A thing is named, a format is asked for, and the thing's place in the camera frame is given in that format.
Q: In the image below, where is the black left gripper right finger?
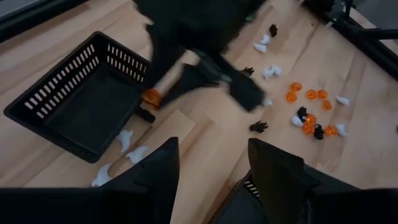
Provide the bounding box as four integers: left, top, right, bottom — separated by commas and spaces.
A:
248, 138, 398, 224

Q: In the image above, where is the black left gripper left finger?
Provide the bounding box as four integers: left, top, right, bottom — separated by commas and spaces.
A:
0, 136, 180, 224

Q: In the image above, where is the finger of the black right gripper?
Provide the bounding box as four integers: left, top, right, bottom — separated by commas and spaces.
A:
146, 18, 187, 91
163, 67, 267, 113

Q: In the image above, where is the black slotted plastic basket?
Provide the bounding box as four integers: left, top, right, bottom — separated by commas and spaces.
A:
208, 169, 268, 224
3, 30, 153, 164

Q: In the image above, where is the black metal table frame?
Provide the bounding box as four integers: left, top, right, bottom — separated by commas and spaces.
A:
0, 0, 398, 82

